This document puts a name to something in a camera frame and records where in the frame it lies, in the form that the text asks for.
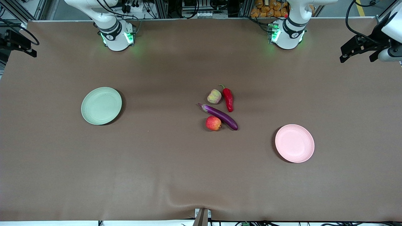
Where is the red chili pepper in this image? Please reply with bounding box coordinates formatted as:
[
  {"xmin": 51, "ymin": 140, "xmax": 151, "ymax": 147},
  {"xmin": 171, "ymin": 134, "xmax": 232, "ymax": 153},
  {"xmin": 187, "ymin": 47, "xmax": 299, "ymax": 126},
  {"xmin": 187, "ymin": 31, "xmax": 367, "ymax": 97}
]
[{"xmin": 219, "ymin": 84, "xmax": 234, "ymax": 113}]

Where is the pale yellow pink peach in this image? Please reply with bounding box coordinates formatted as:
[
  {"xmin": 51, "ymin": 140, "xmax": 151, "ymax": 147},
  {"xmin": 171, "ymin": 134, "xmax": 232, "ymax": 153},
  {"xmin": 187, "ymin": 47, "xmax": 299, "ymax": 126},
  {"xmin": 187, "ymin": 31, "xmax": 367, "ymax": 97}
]
[{"xmin": 207, "ymin": 89, "xmax": 222, "ymax": 104}]

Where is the purple eggplant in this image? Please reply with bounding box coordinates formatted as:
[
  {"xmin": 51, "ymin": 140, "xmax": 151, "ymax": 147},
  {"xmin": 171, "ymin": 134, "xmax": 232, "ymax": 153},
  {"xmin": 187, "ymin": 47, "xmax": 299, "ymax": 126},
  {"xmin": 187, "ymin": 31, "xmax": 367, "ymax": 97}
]
[{"xmin": 198, "ymin": 103, "xmax": 239, "ymax": 131}]

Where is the red apple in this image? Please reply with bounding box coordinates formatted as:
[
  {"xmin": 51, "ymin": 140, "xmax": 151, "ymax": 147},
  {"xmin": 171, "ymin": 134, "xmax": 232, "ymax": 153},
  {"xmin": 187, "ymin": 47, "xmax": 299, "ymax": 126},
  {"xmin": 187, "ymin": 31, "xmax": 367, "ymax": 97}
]
[{"xmin": 206, "ymin": 116, "xmax": 222, "ymax": 131}]

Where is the orange toy food pile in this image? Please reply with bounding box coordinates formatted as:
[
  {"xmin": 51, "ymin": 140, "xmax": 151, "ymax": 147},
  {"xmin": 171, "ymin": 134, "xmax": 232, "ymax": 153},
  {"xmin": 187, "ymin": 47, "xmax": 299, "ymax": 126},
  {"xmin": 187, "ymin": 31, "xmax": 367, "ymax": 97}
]
[{"xmin": 250, "ymin": 0, "xmax": 290, "ymax": 18}]

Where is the pale green round plate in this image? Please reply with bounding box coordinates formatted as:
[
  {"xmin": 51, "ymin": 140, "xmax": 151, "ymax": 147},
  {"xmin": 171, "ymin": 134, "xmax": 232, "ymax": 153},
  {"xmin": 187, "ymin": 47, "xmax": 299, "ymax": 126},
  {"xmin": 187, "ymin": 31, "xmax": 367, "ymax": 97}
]
[{"xmin": 81, "ymin": 87, "xmax": 122, "ymax": 125}]

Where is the pink round plate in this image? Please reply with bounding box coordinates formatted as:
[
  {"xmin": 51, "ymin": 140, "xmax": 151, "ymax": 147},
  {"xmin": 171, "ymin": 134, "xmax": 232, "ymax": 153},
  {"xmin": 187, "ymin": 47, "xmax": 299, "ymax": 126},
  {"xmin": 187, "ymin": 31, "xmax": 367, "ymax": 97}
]
[{"xmin": 275, "ymin": 124, "xmax": 315, "ymax": 163}]

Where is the white power strip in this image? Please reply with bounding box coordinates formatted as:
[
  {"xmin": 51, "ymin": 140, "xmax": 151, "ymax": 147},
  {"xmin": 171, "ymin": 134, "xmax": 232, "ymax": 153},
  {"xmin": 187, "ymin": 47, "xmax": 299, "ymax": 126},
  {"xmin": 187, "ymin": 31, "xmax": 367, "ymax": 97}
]
[{"xmin": 121, "ymin": 0, "xmax": 157, "ymax": 13}]

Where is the grey electrical control unit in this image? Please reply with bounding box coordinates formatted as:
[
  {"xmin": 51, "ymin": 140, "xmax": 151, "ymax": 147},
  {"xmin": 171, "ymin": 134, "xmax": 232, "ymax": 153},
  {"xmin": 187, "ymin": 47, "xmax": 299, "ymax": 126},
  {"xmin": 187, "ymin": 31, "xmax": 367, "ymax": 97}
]
[{"xmin": 182, "ymin": 0, "xmax": 229, "ymax": 19}]

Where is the brown table cloth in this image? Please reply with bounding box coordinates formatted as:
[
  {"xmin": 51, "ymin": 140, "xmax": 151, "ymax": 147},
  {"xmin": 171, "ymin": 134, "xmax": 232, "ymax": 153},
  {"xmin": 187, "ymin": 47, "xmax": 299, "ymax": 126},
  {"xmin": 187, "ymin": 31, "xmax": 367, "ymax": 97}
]
[{"xmin": 0, "ymin": 17, "xmax": 402, "ymax": 222}]

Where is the aluminium frame post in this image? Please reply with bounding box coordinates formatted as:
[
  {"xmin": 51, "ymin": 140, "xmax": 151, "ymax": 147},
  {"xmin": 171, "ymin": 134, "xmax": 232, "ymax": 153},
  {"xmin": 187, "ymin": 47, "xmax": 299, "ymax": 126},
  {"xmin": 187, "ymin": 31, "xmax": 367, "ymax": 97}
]
[
  {"xmin": 0, "ymin": 0, "xmax": 29, "ymax": 27},
  {"xmin": 376, "ymin": 0, "xmax": 397, "ymax": 24},
  {"xmin": 154, "ymin": 0, "xmax": 169, "ymax": 19},
  {"xmin": 239, "ymin": 0, "xmax": 253, "ymax": 18}
]

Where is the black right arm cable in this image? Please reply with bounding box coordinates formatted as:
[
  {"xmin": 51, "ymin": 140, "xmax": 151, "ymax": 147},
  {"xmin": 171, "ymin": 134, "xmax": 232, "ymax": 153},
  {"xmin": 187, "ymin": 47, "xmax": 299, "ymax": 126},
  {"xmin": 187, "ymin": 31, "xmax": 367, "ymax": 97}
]
[{"xmin": 0, "ymin": 17, "xmax": 40, "ymax": 46}]

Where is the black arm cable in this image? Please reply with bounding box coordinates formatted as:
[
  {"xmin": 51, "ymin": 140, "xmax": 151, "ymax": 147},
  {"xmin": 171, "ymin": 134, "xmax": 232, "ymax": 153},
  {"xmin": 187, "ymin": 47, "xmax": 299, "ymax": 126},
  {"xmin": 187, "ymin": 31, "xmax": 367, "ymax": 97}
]
[
  {"xmin": 0, "ymin": 17, "xmax": 40, "ymax": 46},
  {"xmin": 345, "ymin": 0, "xmax": 388, "ymax": 40}
]

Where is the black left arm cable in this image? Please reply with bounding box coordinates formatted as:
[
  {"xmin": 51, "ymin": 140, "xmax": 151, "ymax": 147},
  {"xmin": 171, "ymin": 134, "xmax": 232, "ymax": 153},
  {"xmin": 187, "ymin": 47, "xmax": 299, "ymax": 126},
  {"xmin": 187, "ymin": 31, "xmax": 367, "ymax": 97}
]
[{"xmin": 345, "ymin": 0, "xmax": 388, "ymax": 40}]

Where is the metal table edge bracket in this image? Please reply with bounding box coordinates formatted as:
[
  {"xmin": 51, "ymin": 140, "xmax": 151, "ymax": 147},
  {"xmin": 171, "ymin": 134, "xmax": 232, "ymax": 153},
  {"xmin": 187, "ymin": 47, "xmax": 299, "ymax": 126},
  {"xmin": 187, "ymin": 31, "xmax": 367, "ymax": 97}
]
[{"xmin": 193, "ymin": 208, "xmax": 212, "ymax": 226}]

